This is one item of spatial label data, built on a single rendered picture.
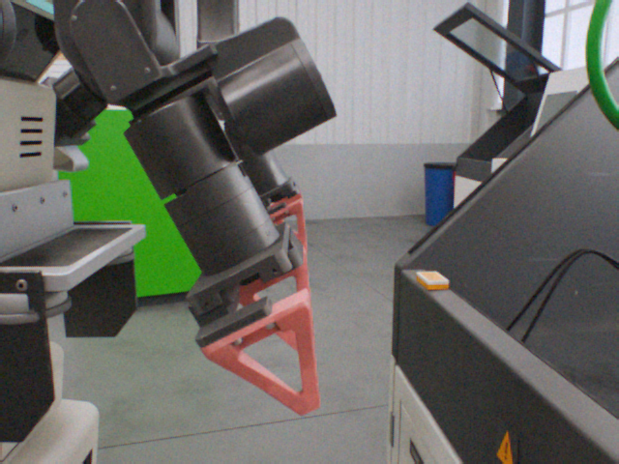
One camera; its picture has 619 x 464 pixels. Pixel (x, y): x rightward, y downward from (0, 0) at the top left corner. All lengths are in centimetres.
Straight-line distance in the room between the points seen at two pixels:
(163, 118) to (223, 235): 8
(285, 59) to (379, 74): 718
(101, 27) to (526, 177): 70
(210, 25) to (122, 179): 288
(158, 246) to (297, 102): 339
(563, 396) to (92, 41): 42
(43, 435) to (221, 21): 57
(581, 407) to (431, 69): 746
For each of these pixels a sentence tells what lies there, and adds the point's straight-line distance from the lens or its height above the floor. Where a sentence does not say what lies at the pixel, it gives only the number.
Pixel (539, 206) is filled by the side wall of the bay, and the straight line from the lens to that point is 92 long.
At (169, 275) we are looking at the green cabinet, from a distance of 375.
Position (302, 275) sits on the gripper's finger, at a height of 105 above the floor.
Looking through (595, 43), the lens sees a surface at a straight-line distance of 57.
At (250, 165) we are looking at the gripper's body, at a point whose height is 111.
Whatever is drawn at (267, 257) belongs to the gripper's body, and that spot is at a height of 109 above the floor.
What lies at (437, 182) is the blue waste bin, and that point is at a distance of 674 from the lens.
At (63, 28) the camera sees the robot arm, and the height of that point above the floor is 122.
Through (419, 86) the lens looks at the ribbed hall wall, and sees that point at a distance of 778.
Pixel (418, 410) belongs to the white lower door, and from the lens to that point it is 81.
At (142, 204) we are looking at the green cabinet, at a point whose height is 70.
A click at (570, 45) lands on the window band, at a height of 211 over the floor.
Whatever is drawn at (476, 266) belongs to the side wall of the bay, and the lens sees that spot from 89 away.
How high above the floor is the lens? 116
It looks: 11 degrees down
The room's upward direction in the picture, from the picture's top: straight up
